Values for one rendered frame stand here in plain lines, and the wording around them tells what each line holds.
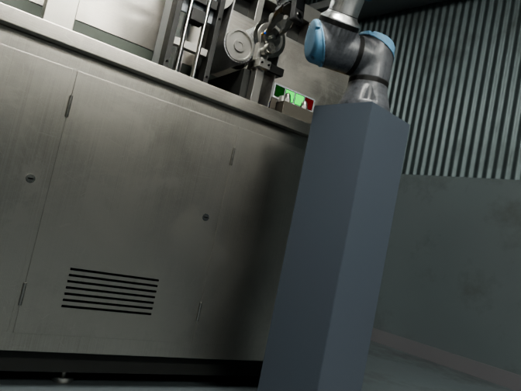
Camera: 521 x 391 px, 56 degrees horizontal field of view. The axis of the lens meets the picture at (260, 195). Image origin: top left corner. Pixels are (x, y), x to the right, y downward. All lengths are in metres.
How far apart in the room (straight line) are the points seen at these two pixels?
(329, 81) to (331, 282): 1.48
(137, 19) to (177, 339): 1.24
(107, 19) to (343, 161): 1.14
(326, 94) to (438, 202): 1.09
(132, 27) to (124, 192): 0.89
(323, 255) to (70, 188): 0.68
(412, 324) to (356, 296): 1.87
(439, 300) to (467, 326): 0.21
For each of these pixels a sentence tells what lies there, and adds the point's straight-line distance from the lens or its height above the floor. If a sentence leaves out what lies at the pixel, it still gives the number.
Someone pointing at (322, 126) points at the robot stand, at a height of 0.83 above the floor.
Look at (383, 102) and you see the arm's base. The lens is 1.42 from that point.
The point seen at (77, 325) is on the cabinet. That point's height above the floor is 0.17.
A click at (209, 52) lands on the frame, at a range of 1.67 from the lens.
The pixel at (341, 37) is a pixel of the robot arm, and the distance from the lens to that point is 1.41.
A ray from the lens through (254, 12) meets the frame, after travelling 2.39.
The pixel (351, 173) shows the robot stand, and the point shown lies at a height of 0.71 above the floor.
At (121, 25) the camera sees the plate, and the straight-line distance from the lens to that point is 2.08.
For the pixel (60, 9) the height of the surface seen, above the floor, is 1.06.
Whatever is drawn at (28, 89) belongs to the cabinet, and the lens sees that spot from 1.34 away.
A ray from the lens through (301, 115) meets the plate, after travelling 1.96.
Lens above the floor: 0.49
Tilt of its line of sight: 5 degrees up
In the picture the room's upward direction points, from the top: 12 degrees clockwise
